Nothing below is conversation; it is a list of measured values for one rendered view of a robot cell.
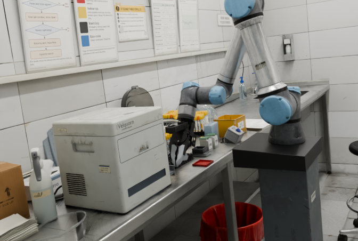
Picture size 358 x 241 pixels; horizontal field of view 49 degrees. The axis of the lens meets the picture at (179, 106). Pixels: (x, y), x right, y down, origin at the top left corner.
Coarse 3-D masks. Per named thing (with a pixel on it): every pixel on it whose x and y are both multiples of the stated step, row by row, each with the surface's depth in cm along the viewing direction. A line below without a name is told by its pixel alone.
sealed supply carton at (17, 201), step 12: (0, 168) 129; (12, 168) 128; (0, 180) 125; (12, 180) 128; (0, 192) 125; (12, 192) 128; (24, 192) 131; (0, 204) 125; (12, 204) 128; (24, 204) 131; (0, 216) 125; (24, 216) 131
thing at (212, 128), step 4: (208, 124) 203; (212, 124) 202; (216, 124) 206; (204, 128) 201; (208, 128) 200; (212, 128) 200; (216, 128) 206; (208, 132) 200; (212, 132) 200; (216, 132) 206; (220, 140) 206
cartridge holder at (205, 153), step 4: (192, 148) 184; (196, 148) 186; (200, 148) 186; (204, 148) 182; (192, 152) 183; (196, 152) 182; (200, 152) 181; (204, 152) 182; (208, 152) 182; (204, 156) 180
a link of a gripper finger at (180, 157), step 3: (180, 147) 160; (183, 147) 159; (180, 150) 159; (180, 153) 159; (177, 156) 159; (180, 156) 158; (183, 156) 159; (186, 156) 162; (177, 159) 159; (180, 159) 158; (183, 159) 160; (186, 159) 162; (177, 162) 158; (180, 162) 158; (177, 165) 159
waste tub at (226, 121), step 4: (220, 116) 222; (224, 116) 225; (228, 116) 224; (232, 116) 222; (236, 116) 221; (240, 116) 220; (244, 116) 217; (216, 120) 214; (220, 120) 213; (224, 120) 211; (228, 120) 210; (232, 120) 209; (236, 120) 209; (240, 120) 213; (244, 120) 217; (220, 124) 213; (224, 124) 212; (228, 124) 210; (232, 124) 209; (236, 124) 209; (240, 124) 213; (244, 124) 217; (220, 128) 214; (224, 128) 212; (240, 128) 213; (244, 128) 217; (220, 132) 214; (224, 132) 212; (220, 136) 214
